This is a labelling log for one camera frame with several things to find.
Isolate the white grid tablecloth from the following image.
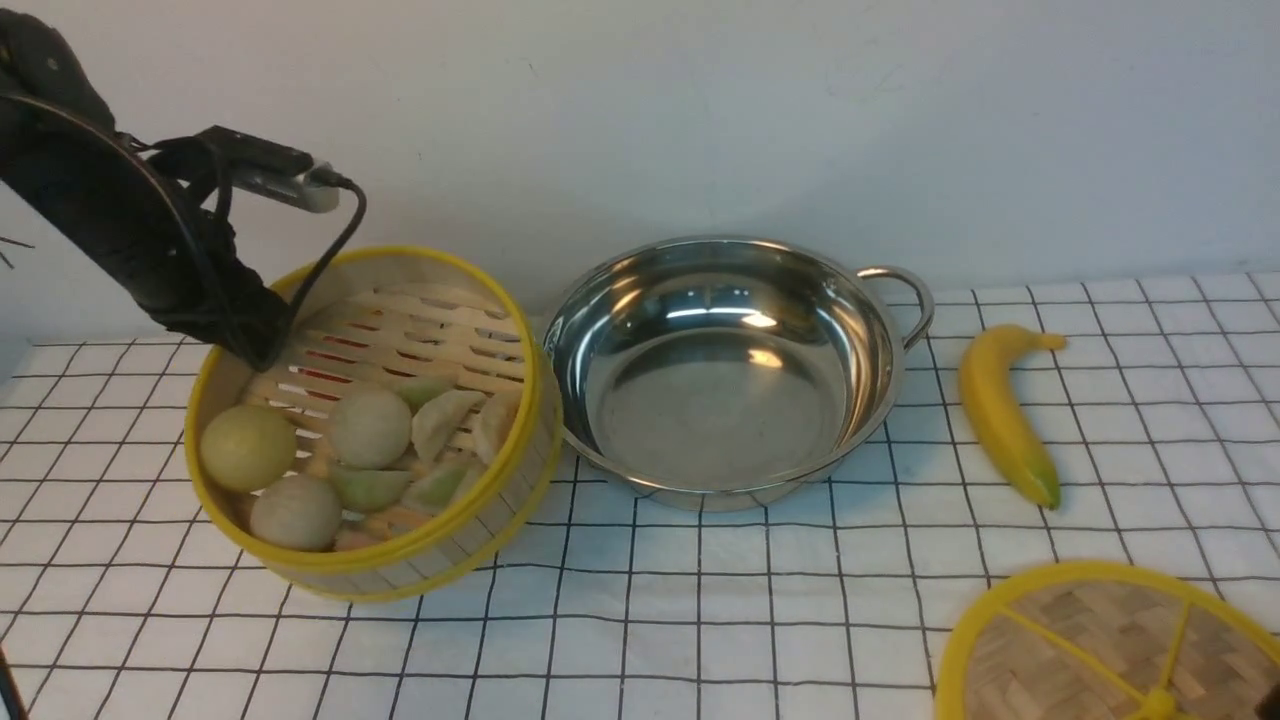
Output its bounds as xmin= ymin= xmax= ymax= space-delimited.
xmin=1 ymin=272 xmax=1279 ymax=719

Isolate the white round bun upper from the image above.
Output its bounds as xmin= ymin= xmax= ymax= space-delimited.
xmin=326 ymin=386 xmax=412 ymax=469

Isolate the white round bun lower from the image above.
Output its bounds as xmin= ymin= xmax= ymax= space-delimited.
xmin=250 ymin=474 xmax=343 ymax=552

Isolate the yellow rimmed bamboo steamer basket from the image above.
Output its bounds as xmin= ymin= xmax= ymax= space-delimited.
xmin=184 ymin=246 xmax=563 ymax=603

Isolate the pale yellow round bun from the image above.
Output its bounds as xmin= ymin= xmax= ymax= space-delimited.
xmin=198 ymin=405 xmax=297 ymax=493

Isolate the stainless steel pot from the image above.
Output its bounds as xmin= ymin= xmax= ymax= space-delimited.
xmin=539 ymin=234 xmax=934 ymax=512

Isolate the white round bun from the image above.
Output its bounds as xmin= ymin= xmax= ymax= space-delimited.
xmin=250 ymin=474 xmax=343 ymax=552
xmin=326 ymin=386 xmax=412 ymax=469

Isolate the yellow rimmed woven steamer lid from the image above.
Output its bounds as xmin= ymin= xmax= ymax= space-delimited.
xmin=934 ymin=561 xmax=1279 ymax=719

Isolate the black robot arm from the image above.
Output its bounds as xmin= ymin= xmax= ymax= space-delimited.
xmin=3 ymin=9 xmax=291 ymax=370

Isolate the black wrist camera with cable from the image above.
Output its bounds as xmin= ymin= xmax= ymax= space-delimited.
xmin=148 ymin=126 xmax=369 ymax=316

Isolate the yellow banana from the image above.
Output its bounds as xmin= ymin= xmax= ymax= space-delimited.
xmin=957 ymin=324 xmax=1068 ymax=510

